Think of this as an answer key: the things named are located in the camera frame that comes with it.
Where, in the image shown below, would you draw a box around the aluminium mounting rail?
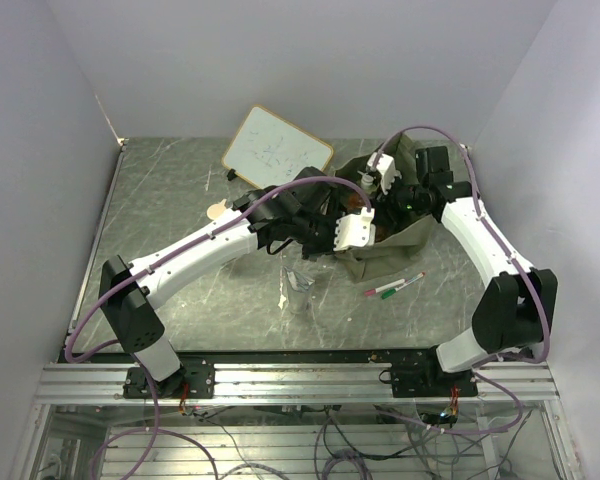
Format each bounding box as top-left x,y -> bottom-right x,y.
34,349 -> 559,406

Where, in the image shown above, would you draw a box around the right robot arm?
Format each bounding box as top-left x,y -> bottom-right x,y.
368,147 -> 558,396

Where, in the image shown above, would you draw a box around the green marker pen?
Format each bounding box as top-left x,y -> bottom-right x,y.
381,283 -> 406,300

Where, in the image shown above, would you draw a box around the red marker pen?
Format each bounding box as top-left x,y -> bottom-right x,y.
364,272 -> 425,297

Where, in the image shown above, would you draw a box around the olive canvas bag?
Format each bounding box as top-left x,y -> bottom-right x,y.
333,134 -> 436,283

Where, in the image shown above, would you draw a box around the green bottle beige cap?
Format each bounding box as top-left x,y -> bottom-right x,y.
206,199 -> 228,221

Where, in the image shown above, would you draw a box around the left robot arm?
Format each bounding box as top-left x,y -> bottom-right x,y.
99,167 -> 338,398

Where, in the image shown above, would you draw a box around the small whiteboard on stand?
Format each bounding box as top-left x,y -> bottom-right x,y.
221,105 -> 334,188

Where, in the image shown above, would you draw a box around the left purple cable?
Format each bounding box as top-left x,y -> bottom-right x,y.
64,175 -> 374,480

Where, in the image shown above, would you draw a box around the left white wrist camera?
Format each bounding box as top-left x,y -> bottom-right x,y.
333,208 -> 376,252

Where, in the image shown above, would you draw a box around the orange bottle pink cap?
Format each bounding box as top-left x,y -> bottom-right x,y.
344,192 -> 366,212

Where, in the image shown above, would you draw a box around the yellow-green pump bottle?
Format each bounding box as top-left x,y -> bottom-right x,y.
358,171 -> 376,194

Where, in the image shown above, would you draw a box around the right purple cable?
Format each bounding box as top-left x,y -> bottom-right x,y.
369,124 -> 552,436

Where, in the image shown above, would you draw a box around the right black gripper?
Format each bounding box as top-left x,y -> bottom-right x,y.
370,171 -> 428,227

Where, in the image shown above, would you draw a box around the purple cable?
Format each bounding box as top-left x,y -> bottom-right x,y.
64,175 -> 374,480
369,124 -> 552,436

